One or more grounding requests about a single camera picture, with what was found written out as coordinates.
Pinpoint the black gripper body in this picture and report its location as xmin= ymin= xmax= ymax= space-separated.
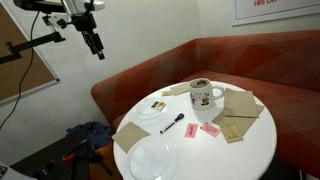
xmin=71 ymin=13 xmax=102 ymax=51

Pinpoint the black marker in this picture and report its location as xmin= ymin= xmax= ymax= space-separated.
xmin=159 ymin=112 xmax=185 ymax=135

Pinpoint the white mug with cartoon print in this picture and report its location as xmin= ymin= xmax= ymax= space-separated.
xmin=188 ymin=77 xmax=226 ymax=112

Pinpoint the small white plate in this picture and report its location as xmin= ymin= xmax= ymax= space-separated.
xmin=135 ymin=98 xmax=169 ymax=121

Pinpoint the tea bag packet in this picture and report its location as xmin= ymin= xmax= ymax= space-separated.
xmin=150 ymin=101 xmax=167 ymax=111

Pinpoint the blue cloth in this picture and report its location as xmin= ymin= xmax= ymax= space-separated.
xmin=65 ymin=121 xmax=115 ymax=151

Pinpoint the brown paper napkin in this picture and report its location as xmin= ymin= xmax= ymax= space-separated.
xmin=211 ymin=104 xmax=266 ymax=137
xmin=169 ymin=82 xmax=191 ymax=97
xmin=111 ymin=121 xmax=151 ymax=155
xmin=222 ymin=87 xmax=260 ymax=119

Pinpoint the black tripod stand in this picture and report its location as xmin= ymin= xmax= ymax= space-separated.
xmin=70 ymin=140 xmax=115 ymax=180

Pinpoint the black cabinet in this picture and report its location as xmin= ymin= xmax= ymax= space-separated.
xmin=9 ymin=128 xmax=89 ymax=180

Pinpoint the pink sweetener packet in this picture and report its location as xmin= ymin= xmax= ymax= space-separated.
xmin=200 ymin=122 xmax=222 ymax=138
xmin=184 ymin=122 xmax=199 ymax=139

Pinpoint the red patterned sofa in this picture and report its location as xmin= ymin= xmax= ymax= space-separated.
xmin=90 ymin=29 xmax=320 ymax=178

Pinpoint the white fire dept sign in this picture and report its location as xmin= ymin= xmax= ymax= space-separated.
xmin=232 ymin=0 xmax=320 ymax=27

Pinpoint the black stereo camera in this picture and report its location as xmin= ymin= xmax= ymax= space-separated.
xmin=13 ymin=0 xmax=66 ymax=14

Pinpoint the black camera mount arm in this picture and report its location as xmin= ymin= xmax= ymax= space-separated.
xmin=0 ymin=13 xmax=67 ymax=65

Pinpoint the black hanging cable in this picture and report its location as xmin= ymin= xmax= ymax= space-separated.
xmin=0 ymin=10 xmax=41 ymax=130

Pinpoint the cork board with frame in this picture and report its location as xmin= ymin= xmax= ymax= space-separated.
xmin=0 ymin=2 xmax=61 ymax=106

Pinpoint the orange handled clamp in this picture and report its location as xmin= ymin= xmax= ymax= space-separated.
xmin=61 ymin=139 xmax=89 ymax=163

